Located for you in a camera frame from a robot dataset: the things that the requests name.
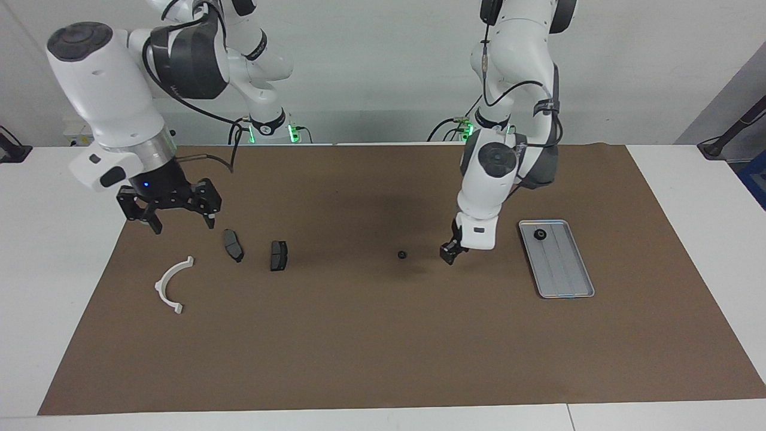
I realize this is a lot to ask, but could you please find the silver metal tray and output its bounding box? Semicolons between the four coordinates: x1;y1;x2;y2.
518;220;595;299

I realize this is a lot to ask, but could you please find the curved dark brake pad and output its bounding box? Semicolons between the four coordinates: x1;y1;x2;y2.
223;229;245;263

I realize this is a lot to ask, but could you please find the brown table mat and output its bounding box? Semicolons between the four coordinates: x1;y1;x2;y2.
37;142;766;416

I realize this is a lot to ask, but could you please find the black table clamp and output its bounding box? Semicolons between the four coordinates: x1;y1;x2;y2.
0;126;34;163

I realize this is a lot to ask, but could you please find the black angled stand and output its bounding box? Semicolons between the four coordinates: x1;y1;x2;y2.
697;93;766;161

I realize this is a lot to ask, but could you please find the blue crate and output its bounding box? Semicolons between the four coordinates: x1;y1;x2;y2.
737;150;766;211

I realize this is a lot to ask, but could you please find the white half-ring clamp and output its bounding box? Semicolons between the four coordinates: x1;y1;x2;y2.
154;256;195;315

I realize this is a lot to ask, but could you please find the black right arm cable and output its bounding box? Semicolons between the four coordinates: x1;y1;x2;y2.
141;0;246;174

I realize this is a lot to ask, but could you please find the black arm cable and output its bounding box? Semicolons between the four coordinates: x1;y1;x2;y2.
479;24;564;198
141;0;246;174

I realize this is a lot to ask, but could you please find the white wall socket box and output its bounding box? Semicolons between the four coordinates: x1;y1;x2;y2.
63;117;129;147

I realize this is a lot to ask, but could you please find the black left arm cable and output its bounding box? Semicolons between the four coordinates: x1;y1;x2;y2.
479;24;564;198

